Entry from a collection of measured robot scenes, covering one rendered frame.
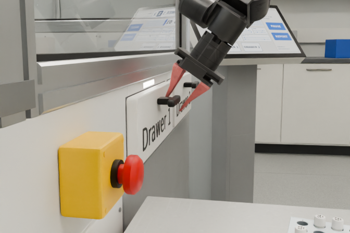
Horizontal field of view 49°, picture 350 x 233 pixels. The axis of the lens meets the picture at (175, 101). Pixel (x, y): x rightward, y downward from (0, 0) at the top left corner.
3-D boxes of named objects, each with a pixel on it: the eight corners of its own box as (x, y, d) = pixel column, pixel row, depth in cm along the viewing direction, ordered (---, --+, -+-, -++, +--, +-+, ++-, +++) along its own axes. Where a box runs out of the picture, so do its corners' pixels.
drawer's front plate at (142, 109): (172, 130, 87) (172, 81, 86) (138, 169, 59) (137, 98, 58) (164, 129, 88) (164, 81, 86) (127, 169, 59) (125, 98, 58)
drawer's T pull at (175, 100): (180, 102, 75) (180, 94, 75) (174, 107, 68) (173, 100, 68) (162, 101, 76) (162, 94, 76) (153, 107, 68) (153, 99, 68)
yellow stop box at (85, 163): (130, 194, 44) (129, 131, 43) (109, 222, 37) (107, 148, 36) (88, 191, 45) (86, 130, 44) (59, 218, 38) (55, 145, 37)
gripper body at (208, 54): (177, 55, 76) (198, 23, 75) (219, 85, 76) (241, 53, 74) (171, 55, 70) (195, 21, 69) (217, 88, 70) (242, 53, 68)
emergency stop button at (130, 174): (147, 186, 41) (146, 150, 41) (136, 201, 38) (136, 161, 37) (120, 185, 42) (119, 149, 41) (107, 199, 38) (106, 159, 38)
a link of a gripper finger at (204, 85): (162, 93, 78) (188, 55, 76) (191, 114, 78) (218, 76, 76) (155, 98, 71) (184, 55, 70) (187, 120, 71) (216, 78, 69)
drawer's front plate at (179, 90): (191, 108, 118) (191, 72, 116) (174, 127, 90) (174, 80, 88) (185, 108, 118) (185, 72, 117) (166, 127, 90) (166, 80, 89)
